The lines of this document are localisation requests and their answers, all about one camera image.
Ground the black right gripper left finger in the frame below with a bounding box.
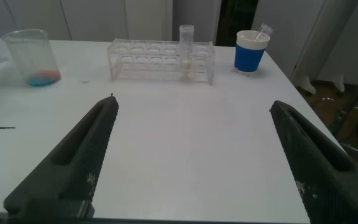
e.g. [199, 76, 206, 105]
[3, 95, 120, 218]

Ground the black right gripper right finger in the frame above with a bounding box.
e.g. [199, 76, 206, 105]
[268, 100, 358, 224]

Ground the clear glass beaker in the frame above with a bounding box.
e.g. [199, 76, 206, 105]
[1, 29, 62, 88]

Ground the white partition foot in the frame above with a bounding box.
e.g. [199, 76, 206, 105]
[295, 73, 346, 95]

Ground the blue white paper cup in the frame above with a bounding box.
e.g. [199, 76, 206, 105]
[234, 30, 271, 73]

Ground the white folding partition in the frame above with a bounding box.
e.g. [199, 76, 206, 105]
[0, 0, 173, 42]
[250, 0, 358, 86]

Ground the white angled partition panel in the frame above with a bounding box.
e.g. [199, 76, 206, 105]
[172, 0, 223, 44]

